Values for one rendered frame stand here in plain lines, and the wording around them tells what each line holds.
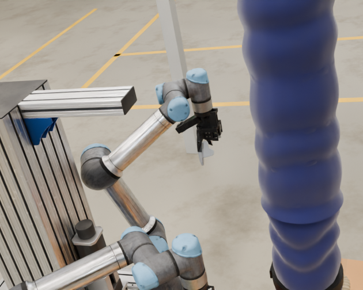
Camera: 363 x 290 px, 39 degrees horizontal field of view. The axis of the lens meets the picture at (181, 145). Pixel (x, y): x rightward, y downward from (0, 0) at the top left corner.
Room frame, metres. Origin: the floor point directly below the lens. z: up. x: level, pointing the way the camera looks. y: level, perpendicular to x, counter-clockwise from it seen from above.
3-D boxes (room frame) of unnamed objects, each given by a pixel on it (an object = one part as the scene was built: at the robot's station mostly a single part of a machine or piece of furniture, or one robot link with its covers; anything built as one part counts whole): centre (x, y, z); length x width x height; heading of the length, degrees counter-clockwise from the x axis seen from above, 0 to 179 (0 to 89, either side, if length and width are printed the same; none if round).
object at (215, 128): (1.70, -0.11, 1.66); 0.09 x 0.08 x 0.12; 68
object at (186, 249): (1.07, 0.04, 1.60); 0.09 x 0.08 x 0.11; 110
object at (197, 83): (1.71, -0.10, 1.82); 0.09 x 0.08 x 0.11; 94
